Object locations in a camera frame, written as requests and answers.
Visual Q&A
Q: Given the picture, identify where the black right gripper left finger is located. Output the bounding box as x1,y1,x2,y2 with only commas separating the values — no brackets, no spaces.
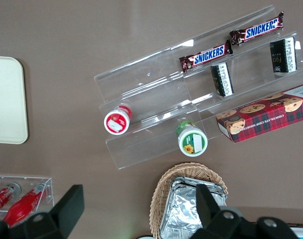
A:
0,184,85,239

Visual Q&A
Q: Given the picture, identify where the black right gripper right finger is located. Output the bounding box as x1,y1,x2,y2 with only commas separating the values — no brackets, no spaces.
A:
190,183,299,239

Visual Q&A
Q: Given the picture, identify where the foil wrapped sandwich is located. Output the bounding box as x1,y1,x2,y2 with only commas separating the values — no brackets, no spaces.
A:
159,176,228,239

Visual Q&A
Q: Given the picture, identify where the woven wicker basket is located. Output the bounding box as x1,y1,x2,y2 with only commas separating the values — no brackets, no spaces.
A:
149,162,229,239

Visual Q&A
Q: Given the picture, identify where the cream plastic tray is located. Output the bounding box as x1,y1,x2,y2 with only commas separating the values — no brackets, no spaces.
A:
0,55,29,145

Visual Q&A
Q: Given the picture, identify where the clear acrylic bottle holder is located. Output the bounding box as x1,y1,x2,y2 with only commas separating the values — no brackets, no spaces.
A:
0,175,55,222

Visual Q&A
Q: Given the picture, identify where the green lidded yogurt cup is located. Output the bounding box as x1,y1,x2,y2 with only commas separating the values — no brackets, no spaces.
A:
175,120,208,157

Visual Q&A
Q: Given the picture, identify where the red lidded yogurt cup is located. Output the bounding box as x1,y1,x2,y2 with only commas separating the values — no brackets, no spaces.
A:
103,105,133,136

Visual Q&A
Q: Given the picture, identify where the red tartan cookie box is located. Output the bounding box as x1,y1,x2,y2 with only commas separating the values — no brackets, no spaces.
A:
215,82,303,143

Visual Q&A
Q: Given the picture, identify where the black snack packet white label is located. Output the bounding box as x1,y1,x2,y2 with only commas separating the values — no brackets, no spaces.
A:
210,61,235,98
269,36,299,74

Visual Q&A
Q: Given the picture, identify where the clear acrylic stepped display shelf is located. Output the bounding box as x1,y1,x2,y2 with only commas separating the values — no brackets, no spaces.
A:
93,4,303,170

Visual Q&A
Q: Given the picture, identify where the Snickers chocolate bar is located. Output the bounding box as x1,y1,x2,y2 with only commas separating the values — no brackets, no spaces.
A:
178,39,234,73
228,11,285,46

